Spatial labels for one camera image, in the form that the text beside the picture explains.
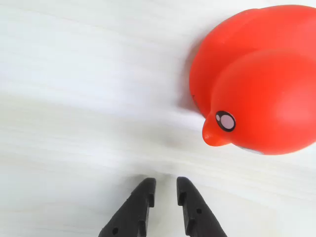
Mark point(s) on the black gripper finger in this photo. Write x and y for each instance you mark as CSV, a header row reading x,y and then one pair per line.
x,y
133,212
197,217

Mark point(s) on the red rubber duck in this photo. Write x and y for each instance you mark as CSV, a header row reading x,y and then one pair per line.
x,y
259,86

